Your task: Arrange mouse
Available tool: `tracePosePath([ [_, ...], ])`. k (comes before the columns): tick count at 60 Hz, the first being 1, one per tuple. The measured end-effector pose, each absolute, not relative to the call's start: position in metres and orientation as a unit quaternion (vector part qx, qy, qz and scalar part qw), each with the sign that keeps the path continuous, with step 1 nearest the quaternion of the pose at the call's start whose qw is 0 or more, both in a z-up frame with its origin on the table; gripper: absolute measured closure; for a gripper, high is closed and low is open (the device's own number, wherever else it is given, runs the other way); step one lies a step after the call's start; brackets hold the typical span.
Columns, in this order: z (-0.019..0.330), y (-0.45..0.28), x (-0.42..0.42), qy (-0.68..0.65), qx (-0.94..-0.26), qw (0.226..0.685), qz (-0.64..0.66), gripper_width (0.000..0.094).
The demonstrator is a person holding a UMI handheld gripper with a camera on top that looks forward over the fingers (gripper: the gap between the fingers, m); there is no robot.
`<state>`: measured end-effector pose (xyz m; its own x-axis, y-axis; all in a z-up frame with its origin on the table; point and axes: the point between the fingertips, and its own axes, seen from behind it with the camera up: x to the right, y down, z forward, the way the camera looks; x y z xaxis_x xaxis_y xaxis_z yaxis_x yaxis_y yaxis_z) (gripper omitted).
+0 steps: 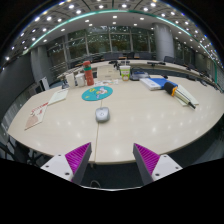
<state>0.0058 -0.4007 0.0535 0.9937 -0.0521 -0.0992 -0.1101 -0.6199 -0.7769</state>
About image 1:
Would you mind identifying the red thermos bottle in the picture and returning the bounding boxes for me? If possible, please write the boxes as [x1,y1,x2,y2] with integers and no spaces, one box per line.
[82,60,95,87]

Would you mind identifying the black microphone with orange band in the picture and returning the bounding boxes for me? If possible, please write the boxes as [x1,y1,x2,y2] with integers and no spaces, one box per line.
[163,81,197,110]

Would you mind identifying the red and white pamphlet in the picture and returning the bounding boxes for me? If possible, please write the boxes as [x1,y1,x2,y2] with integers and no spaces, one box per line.
[24,101,50,131]

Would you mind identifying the green printed cup with straw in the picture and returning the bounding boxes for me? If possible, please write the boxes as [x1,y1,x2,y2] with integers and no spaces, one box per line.
[119,60,132,82]

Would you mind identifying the dark office chairs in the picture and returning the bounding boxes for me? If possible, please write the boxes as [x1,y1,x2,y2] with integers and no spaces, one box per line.
[99,51,208,76]

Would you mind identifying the colourful sticker sheet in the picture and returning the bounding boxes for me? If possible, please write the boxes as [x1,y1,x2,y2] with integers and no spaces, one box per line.
[94,79,120,87]

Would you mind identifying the white lidded mug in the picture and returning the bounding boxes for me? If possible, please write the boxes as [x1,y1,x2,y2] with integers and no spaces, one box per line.
[74,72,87,88]

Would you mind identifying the stack of white paper cups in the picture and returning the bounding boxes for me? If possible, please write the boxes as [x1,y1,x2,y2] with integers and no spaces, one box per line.
[65,72,77,89]

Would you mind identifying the blue and white book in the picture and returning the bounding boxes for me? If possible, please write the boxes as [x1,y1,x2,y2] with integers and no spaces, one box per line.
[139,77,179,92]

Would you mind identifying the round teal cartoon mouse pad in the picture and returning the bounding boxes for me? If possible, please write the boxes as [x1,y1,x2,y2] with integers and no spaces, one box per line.
[81,85,114,102]

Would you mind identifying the ceiling lights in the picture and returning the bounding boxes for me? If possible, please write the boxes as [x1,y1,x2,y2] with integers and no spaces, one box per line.
[3,0,218,63]

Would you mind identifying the black desk device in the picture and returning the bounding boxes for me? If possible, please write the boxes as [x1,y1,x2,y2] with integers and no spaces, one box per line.
[129,67,150,82]

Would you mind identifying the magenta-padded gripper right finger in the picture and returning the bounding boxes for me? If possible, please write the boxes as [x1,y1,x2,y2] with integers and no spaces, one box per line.
[132,143,184,186]

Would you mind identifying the beige cardboard box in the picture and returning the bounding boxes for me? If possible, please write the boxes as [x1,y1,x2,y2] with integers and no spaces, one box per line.
[96,65,122,82]

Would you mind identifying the silver computer mouse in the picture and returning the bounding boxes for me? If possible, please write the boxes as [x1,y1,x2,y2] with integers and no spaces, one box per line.
[95,106,111,124]

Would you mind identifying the white paper booklet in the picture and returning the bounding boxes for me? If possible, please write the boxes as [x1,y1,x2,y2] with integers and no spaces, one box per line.
[173,84,200,107]

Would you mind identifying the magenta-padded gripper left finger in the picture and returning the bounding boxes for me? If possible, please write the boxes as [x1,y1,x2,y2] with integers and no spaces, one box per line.
[40,142,93,185]

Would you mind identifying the white printed paper sheet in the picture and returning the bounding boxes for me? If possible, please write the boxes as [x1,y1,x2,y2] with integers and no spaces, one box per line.
[47,88,70,106]

